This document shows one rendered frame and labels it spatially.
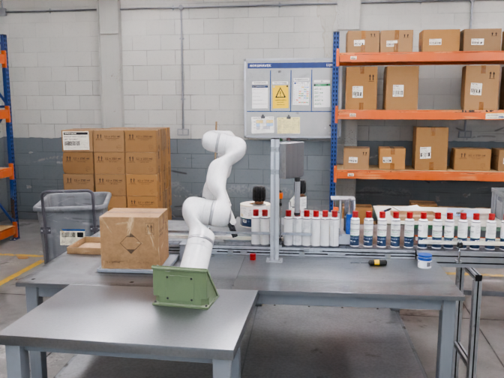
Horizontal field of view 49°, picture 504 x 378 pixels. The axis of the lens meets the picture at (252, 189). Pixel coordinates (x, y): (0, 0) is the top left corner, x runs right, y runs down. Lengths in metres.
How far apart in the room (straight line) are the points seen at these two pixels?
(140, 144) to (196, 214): 3.87
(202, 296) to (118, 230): 0.71
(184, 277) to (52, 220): 2.90
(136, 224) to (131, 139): 3.61
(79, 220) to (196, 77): 3.27
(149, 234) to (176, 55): 5.16
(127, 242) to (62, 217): 2.28
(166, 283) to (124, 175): 4.14
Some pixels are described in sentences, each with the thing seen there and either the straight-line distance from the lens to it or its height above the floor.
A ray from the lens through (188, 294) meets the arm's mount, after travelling 2.38.
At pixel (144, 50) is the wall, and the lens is 7.92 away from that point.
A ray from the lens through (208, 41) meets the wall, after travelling 7.68.
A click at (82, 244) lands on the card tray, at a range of 3.55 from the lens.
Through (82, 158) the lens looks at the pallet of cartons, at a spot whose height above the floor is 1.07.
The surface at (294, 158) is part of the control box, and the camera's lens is 2.99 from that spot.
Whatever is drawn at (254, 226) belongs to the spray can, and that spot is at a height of 0.99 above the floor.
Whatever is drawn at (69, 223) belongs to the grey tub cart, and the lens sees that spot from 5.12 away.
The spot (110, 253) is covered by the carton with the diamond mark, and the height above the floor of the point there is 0.93.
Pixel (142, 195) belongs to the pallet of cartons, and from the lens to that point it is 6.43.
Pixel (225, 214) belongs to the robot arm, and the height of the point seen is 1.17.
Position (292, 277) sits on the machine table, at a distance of 2.78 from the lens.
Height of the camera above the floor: 1.68
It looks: 9 degrees down
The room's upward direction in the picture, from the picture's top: straight up
